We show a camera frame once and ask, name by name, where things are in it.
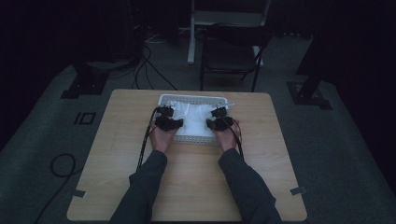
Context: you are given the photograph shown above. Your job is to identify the grey tape piece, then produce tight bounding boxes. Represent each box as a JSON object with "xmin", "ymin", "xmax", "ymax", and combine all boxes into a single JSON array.
[
  {"xmin": 289, "ymin": 186, "xmax": 307, "ymax": 196},
  {"xmin": 70, "ymin": 189, "xmax": 88, "ymax": 199}
]

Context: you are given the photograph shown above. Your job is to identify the white plastic basket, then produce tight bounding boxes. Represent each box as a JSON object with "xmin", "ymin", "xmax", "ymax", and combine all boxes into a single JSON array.
[{"xmin": 157, "ymin": 93, "xmax": 230, "ymax": 147}]

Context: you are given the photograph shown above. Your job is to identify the person's right hand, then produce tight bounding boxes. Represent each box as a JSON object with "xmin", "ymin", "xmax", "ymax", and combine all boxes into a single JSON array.
[{"xmin": 212, "ymin": 119, "xmax": 243, "ymax": 153}]

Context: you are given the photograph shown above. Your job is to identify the white cloth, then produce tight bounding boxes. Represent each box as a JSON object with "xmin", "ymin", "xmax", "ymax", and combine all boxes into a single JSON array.
[{"xmin": 167, "ymin": 100, "xmax": 224, "ymax": 138}]

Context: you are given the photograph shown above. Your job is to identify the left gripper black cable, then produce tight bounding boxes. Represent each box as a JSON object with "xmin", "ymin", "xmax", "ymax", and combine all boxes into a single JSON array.
[{"xmin": 135, "ymin": 106, "xmax": 161, "ymax": 173}]

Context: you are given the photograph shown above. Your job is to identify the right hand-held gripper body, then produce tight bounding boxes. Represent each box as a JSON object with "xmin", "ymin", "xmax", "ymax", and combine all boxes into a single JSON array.
[{"xmin": 211, "ymin": 101, "xmax": 236, "ymax": 132}]

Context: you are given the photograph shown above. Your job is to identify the person's left hand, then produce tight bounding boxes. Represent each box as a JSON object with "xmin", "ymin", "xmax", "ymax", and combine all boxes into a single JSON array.
[{"xmin": 148, "ymin": 121, "xmax": 179, "ymax": 154}]

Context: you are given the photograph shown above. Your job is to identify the black floor cable loop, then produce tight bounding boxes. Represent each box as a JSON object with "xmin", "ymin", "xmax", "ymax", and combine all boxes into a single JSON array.
[{"xmin": 33, "ymin": 152, "xmax": 84, "ymax": 224}]

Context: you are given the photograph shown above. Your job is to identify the black floor cables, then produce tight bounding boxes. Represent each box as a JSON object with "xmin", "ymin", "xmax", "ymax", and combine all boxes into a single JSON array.
[{"xmin": 108, "ymin": 31, "xmax": 179, "ymax": 91}]

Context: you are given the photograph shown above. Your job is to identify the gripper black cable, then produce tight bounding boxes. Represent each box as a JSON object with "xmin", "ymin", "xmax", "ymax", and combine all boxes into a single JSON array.
[
  {"xmin": 229, "ymin": 117, "xmax": 246, "ymax": 161},
  {"xmin": 135, "ymin": 106, "xmax": 161, "ymax": 173}
]

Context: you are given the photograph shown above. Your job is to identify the black stand base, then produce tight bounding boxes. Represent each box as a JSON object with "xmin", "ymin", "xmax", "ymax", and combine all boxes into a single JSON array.
[
  {"xmin": 60, "ymin": 62, "xmax": 110, "ymax": 100},
  {"xmin": 286, "ymin": 73, "xmax": 333, "ymax": 110}
]

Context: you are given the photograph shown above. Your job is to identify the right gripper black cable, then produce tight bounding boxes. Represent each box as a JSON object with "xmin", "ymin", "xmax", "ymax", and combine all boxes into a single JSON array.
[{"xmin": 229, "ymin": 117, "xmax": 246, "ymax": 161}]

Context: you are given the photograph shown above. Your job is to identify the black folding chair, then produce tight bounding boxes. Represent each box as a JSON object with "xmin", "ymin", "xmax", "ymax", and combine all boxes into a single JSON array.
[{"xmin": 199, "ymin": 23, "xmax": 274, "ymax": 93}]

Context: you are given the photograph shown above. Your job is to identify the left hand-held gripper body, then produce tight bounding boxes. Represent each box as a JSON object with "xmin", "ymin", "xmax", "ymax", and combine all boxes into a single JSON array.
[{"xmin": 154, "ymin": 101, "xmax": 177, "ymax": 133}]

